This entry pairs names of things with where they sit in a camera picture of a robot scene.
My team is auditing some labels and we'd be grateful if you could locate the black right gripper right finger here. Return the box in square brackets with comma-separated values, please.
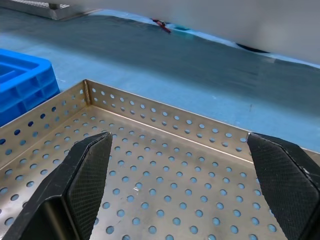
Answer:
[246, 132, 320, 240]

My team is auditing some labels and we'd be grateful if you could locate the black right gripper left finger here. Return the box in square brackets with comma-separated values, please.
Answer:
[2, 131, 113, 240]

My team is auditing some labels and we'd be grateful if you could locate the blue compartment tray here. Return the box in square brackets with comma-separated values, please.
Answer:
[0, 48, 61, 128]

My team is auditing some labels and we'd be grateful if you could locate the perforated metal tray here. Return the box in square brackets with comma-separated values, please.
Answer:
[0, 0, 103, 21]
[0, 79, 320, 240]

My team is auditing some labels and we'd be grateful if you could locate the blue table mat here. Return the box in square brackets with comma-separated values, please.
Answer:
[0, 6, 320, 156]

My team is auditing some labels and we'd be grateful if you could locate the white backdrop sheet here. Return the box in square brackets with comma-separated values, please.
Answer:
[49, 0, 320, 66]

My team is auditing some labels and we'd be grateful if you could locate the red and black wire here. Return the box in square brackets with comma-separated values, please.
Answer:
[152, 18, 172, 34]

